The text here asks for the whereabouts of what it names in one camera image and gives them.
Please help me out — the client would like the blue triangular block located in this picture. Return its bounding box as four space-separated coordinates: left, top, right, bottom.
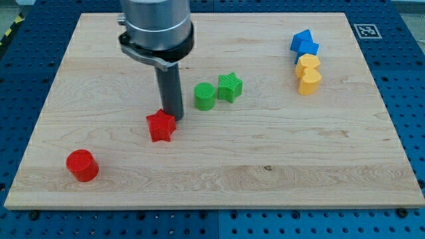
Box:
290 29 313 52

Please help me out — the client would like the red star block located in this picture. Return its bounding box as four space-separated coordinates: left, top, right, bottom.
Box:
146 109 177 142

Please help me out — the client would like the yellow heart block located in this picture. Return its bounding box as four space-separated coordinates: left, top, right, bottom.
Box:
295 53 321 78

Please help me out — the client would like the blue cube block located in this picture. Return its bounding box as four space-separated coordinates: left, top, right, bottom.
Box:
294 40 319 64

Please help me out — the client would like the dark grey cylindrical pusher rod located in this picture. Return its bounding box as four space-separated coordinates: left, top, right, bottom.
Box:
155 62 184 121

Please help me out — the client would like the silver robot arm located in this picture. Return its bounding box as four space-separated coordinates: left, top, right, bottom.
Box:
118 0 195 121

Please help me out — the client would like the white fiducial marker tag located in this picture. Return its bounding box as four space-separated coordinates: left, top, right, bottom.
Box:
354 23 382 39

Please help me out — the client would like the green star block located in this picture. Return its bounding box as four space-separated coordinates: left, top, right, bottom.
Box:
217 72 243 103

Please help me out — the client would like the green cylinder block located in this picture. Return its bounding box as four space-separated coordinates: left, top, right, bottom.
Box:
194 82 215 111

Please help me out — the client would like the yellow rounded block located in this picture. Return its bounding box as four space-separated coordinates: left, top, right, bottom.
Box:
298 68 322 96

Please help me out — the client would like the light wooden board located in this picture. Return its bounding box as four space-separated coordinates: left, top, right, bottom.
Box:
5 13 424 210

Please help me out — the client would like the red cylinder block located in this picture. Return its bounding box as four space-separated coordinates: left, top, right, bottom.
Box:
66 149 99 182

